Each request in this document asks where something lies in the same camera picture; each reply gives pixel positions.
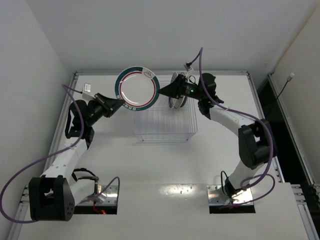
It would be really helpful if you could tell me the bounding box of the green red rimmed plate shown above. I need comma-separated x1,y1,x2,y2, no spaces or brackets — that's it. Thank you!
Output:
168,97,174,109
114,66,160,112

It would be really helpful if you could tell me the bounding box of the dark green patterned plate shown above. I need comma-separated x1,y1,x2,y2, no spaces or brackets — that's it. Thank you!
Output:
180,97,188,108

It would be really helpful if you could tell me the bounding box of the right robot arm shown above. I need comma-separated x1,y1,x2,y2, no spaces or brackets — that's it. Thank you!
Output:
158,72,277,199

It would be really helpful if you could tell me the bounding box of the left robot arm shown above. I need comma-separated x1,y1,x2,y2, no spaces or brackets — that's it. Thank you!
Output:
28,93,124,221

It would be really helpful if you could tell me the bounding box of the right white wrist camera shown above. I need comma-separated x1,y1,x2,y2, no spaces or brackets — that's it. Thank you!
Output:
170,72,196,83

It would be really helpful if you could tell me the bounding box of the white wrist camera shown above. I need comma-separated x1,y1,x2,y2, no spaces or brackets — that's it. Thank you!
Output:
81,83,95,101
170,72,196,83

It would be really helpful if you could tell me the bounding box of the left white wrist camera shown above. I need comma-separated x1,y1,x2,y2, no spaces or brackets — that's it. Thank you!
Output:
81,83,95,101

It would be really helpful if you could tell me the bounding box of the white wire dish rack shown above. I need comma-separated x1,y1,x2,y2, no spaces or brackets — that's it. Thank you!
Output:
134,95,198,143

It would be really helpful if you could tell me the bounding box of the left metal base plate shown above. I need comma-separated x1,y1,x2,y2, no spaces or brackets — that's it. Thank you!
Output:
79,185,119,207

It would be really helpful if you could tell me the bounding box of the metal base plate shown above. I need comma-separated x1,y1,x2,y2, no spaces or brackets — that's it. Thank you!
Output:
206,185,254,206
79,185,119,207

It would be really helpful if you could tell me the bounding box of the black wall cable with plug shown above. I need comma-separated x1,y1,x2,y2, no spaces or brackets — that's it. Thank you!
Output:
276,72,295,100

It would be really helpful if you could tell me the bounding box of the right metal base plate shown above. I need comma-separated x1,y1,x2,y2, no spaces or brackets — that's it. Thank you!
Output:
206,185,254,206

